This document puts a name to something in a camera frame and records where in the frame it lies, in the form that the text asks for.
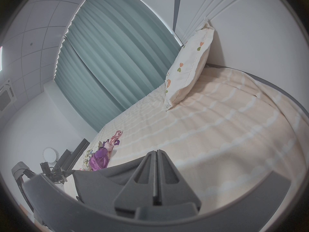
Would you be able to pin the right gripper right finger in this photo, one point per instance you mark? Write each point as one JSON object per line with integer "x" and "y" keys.
{"x": 178, "y": 194}

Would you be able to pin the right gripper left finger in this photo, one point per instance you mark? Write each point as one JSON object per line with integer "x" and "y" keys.
{"x": 130, "y": 197}

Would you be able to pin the black polo shirt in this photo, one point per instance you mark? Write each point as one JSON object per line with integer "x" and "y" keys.
{"x": 101, "y": 182}

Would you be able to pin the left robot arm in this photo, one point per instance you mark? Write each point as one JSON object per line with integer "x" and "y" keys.
{"x": 52, "y": 173}

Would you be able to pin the purple satin garment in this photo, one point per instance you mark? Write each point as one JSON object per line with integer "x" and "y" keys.
{"x": 99, "y": 158}

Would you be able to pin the white printed pyjama top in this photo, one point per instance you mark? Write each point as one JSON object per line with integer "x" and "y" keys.
{"x": 87, "y": 157}

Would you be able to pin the pale pink garment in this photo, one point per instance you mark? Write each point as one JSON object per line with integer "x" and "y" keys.
{"x": 115, "y": 135}

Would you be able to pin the bed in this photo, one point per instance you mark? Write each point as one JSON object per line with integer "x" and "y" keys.
{"x": 229, "y": 129}

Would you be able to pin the white printed pillow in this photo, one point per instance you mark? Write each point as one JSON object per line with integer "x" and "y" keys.
{"x": 188, "y": 69}

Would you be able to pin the blue-green curtain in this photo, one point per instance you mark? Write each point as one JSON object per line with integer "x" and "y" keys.
{"x": 108, "y": 57}

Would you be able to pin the ceiling air conditioner vent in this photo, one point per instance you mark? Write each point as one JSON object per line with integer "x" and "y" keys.
{"x": 6, "y": 98}

